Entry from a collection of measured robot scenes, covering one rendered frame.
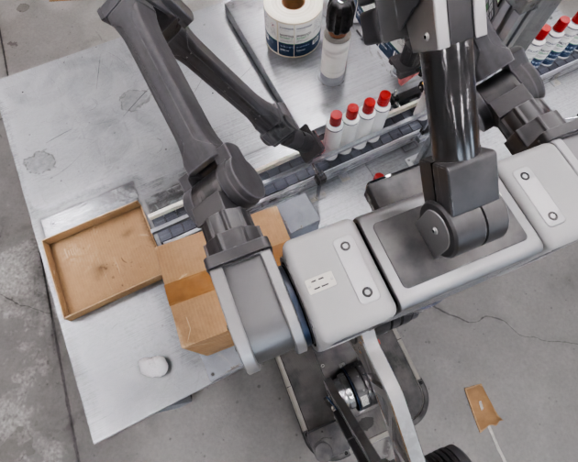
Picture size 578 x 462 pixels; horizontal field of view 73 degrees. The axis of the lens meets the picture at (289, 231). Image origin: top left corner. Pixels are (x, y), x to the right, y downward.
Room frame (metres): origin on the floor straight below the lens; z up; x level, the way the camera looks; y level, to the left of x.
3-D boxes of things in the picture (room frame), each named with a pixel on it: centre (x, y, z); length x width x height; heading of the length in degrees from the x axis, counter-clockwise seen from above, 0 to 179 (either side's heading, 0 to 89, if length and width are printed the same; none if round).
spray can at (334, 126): (0.68, -0.13, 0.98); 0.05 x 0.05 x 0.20
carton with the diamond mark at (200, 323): (0.23, 0.13, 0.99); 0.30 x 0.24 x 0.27; 111
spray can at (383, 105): (0.75, -0.27, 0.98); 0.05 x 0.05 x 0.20
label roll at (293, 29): (1.19, -0.02, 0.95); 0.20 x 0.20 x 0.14
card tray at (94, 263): (0.34, 0.55, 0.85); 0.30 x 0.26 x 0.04; 116
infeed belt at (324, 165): (0.78, -0.34, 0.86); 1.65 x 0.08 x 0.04; 116
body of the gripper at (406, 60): (0.86, -0.35, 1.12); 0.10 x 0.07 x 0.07; 116
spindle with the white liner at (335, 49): (1.00, -0.15, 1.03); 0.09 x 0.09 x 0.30
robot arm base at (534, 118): (0.37, -0.39, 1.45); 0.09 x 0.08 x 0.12; 112
